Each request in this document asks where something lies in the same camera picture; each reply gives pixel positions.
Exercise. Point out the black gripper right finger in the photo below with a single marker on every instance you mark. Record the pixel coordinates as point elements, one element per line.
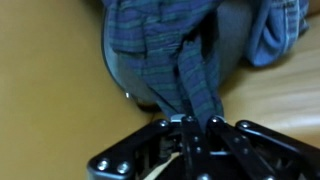
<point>253,146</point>

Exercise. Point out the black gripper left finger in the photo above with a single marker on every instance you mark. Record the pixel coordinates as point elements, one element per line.
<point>133,150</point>

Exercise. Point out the plaid blue green cloth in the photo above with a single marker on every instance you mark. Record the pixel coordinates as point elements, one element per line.
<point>233,33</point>

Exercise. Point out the mustard yellow seat cushion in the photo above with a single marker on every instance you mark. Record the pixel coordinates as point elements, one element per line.
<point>50,83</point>

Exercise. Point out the blue denim garment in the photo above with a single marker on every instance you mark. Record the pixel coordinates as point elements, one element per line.
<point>270,40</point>

